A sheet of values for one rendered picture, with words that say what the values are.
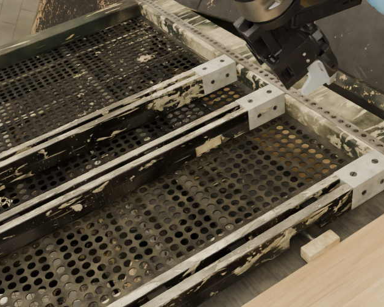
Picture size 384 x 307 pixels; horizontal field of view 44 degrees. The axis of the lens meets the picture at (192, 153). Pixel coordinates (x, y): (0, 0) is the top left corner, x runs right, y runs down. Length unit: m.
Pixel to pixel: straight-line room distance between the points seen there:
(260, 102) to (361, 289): 0.58
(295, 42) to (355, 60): 1.73
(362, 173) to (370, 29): 1.33
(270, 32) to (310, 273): 0.53
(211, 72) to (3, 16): 4.64
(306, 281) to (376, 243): 0.17
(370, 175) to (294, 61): 0.51
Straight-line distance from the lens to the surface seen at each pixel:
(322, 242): 1.03
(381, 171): 1.13
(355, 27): 2.42
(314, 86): 0.74
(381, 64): 2.30
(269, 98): 1.34
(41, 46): 2.02
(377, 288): 1.00
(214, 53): 1.64
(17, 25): 6.04
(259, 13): 0.59
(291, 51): 0.65
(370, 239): 1.06
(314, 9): 0.65
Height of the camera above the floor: 1.93
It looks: 38 degrees down
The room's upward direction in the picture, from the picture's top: 86 degrees counter-clockwise
